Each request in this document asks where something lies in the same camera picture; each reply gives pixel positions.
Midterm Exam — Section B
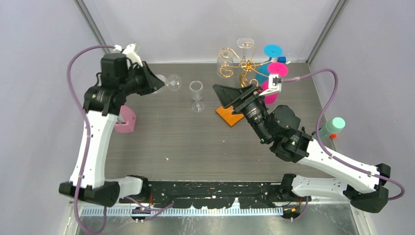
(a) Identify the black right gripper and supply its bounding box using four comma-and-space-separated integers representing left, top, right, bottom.
212, 83, 272, 143

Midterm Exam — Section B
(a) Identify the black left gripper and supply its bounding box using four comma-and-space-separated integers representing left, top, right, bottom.
120, 61, 164, 96

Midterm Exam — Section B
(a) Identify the clear wine glass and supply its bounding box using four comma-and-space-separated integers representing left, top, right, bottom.
189, 81, 205, 113
153, 74, 182, 94

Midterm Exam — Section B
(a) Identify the pink wine glass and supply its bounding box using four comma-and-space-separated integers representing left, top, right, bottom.
260, 62, 289, 105

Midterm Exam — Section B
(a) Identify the blue wine glass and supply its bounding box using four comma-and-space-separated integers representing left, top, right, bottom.
255, 44, 283, 85

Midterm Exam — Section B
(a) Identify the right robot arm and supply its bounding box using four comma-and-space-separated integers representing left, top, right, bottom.
213, 84, 391, 213

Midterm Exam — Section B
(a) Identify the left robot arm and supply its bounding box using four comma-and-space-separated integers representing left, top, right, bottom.
59, 52, 164, 207

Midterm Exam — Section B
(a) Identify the orange wooden rack base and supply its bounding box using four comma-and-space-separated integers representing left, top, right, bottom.
215, 106, 244, 127

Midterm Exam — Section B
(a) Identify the pink wedge stand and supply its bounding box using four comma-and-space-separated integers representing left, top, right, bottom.
114, 105, 136, 134

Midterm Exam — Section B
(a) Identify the blue cube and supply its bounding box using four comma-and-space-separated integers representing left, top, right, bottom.
277, 56, 287, 63

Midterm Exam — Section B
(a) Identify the mint green bottle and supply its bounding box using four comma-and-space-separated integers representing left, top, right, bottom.
318, 117, 346, 140

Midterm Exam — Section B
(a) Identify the gold wire wine glass rack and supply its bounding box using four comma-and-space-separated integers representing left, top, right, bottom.
226, 48, 277, 87

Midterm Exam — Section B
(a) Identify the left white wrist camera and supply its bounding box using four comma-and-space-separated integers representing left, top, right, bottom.
112, 43, 143, 67

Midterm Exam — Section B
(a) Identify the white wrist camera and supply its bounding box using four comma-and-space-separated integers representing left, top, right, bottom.
259, 74, 282, 96
112, 43, 143, 67

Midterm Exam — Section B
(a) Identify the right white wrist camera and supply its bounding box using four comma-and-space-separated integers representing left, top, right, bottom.
259, 74, 282, 96

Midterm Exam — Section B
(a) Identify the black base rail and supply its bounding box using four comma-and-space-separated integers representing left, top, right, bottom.
120, 179, 311, 209

